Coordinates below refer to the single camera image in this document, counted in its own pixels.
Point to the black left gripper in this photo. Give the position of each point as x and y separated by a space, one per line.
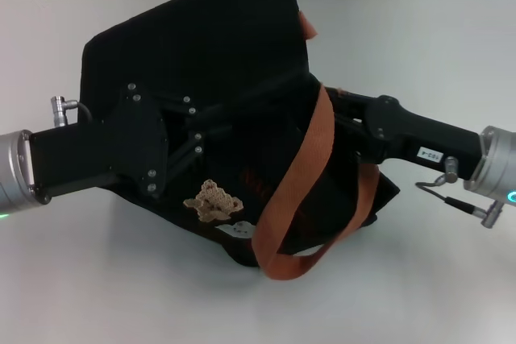
121 146

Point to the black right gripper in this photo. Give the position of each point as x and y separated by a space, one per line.
411 134

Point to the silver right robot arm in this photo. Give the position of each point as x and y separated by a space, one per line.
498 158

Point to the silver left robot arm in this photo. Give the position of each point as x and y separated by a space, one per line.
12 171

